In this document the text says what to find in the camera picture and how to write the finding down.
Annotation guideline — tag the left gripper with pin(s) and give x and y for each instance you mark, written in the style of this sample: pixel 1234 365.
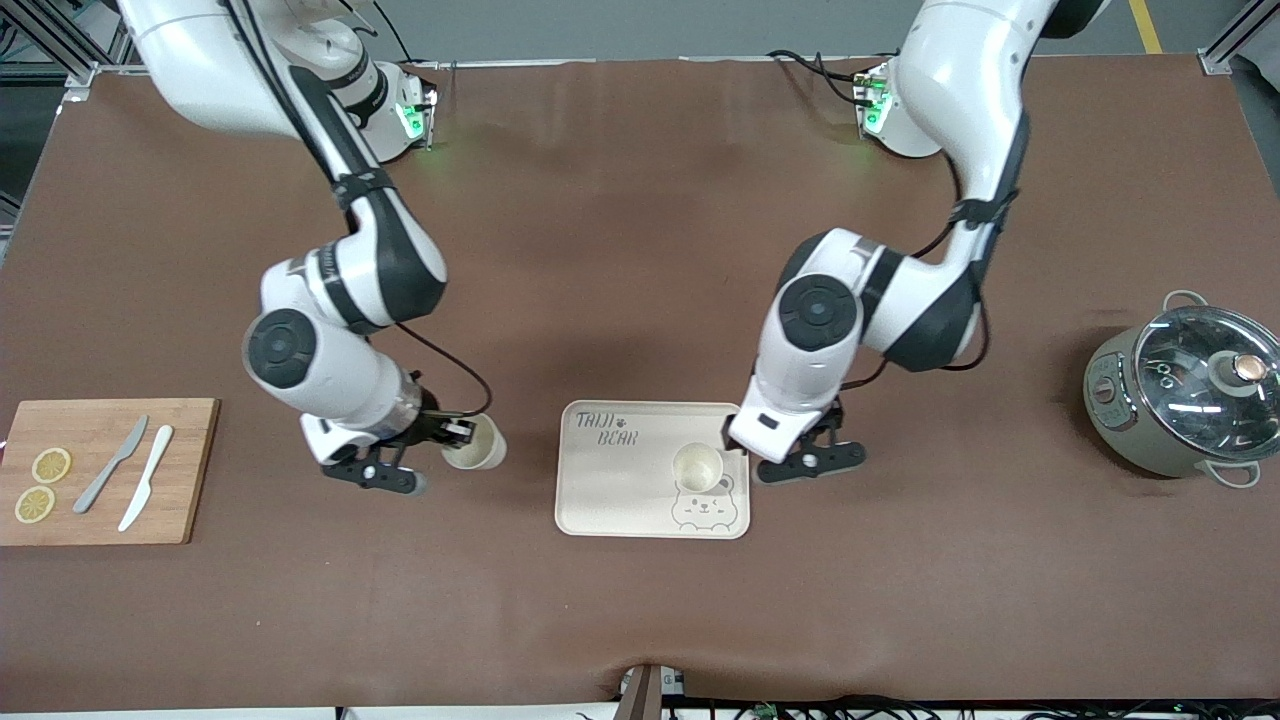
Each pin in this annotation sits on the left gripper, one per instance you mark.
pixel 728 435

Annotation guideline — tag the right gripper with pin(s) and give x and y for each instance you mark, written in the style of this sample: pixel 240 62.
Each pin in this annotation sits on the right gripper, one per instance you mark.
pixel 432 422

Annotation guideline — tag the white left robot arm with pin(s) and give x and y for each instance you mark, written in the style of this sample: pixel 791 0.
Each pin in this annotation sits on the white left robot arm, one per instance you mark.
pixel 960 70

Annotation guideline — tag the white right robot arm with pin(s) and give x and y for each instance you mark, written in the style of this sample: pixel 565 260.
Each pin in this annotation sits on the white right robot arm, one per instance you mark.
pixel 330 390

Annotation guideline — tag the bear print serving tray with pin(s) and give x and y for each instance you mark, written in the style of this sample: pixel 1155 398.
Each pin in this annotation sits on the bear print serving tray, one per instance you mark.
pixel 620 490

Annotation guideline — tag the brown table mat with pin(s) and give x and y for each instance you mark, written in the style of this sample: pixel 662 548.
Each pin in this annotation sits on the brown table mat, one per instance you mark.
pixel 640 250

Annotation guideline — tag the wooden cutting board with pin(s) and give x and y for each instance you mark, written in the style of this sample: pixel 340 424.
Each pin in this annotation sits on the wooden cutting board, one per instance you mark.
pixel 180 470

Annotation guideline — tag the white plastic knife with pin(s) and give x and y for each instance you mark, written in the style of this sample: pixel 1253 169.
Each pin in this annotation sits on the white plastic knife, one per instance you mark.
pixel 150 470

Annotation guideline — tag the pale green electric pot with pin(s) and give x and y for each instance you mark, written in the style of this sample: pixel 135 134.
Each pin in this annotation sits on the pale green electric pot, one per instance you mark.
pixel 1110 400

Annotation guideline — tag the grey plastic knife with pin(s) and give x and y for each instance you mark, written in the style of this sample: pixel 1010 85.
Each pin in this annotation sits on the grey plastic knife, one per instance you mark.
pixel 105 470

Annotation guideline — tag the dried lemon slice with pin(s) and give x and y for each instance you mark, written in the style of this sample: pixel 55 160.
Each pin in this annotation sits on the dried lemon slice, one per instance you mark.
pixel 51 465
pixel 35 504

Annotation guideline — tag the glass pot lid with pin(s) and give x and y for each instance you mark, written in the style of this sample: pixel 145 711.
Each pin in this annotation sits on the glass pot lid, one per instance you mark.
pixel 1190 390

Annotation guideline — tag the brown mount post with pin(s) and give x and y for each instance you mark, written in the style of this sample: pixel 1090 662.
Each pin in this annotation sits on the brown mount post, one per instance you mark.
pixel 642 695

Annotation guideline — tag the aluminium frame profile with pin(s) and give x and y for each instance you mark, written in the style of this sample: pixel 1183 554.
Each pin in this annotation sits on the aluminium frame profile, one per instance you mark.
pixel 60 35
pixel 1240 35

